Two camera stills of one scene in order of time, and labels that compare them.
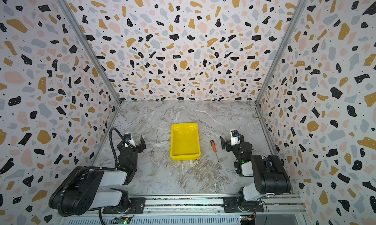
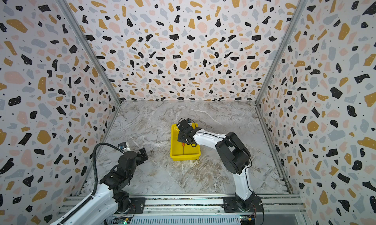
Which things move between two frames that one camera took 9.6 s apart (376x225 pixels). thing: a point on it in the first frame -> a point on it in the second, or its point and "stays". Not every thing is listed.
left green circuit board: x=121 y=220 stays
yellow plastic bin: x=184 y=142 stays
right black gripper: x=224 y=145 -> x=178 y=138
